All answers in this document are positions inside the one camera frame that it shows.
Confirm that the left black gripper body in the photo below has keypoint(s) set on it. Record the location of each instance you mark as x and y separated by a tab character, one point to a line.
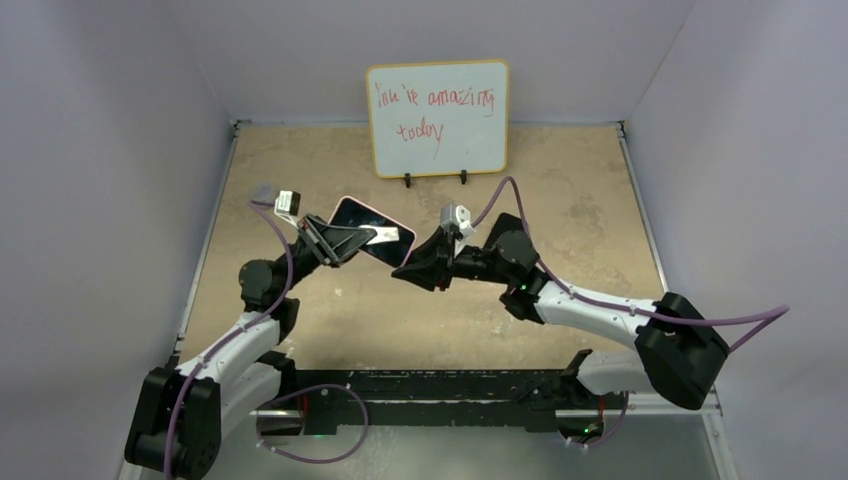
304	260

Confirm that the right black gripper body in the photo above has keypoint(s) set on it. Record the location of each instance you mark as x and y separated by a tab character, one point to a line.
474	262

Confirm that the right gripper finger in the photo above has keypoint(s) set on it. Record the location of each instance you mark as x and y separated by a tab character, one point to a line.
426	269
440	244

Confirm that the black phone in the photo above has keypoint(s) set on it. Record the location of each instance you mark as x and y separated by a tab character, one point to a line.
504	223

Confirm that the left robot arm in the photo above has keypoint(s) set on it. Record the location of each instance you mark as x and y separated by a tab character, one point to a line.
218	364

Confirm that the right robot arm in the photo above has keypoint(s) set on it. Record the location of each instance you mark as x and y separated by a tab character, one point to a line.
673	352

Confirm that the black whiteboard stand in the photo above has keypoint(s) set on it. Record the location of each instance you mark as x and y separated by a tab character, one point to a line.
409	178

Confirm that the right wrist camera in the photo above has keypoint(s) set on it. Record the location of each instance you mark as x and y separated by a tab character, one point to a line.
456	221

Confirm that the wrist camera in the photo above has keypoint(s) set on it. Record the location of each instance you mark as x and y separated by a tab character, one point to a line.
287	206
456	221

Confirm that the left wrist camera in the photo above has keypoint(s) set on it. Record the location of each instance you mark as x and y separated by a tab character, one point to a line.
287	206

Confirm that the white board with yellow frame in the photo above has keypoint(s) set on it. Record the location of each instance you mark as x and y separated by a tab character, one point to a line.
438	118

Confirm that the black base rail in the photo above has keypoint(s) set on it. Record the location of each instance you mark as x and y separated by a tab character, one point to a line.
535	400

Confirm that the aluminium frame rail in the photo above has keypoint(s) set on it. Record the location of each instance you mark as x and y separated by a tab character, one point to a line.
181	419

